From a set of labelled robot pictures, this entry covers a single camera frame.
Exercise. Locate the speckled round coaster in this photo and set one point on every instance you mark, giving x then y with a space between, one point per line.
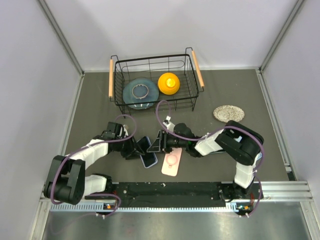
227 113

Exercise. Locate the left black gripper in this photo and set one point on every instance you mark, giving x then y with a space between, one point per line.
129 154

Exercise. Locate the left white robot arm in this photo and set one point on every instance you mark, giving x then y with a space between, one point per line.
67 181

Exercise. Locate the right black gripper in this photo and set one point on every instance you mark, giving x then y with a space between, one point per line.
162 136

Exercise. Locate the pink phone case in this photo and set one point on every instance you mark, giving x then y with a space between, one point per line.
171 162

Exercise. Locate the blue smartphone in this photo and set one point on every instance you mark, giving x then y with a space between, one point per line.
148 159

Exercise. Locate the yellow ribbed bowl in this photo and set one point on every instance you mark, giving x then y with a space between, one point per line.
168 83

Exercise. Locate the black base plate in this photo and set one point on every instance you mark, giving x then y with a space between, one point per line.
179 194

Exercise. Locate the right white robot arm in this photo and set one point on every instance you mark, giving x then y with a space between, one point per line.
239 142

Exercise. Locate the black wire basket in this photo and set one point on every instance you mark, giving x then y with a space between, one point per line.
184 65

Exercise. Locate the blue ceramic plate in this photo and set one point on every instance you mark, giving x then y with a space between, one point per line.
140 94

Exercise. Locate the slotted cable duct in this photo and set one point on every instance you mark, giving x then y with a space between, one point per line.
103 207

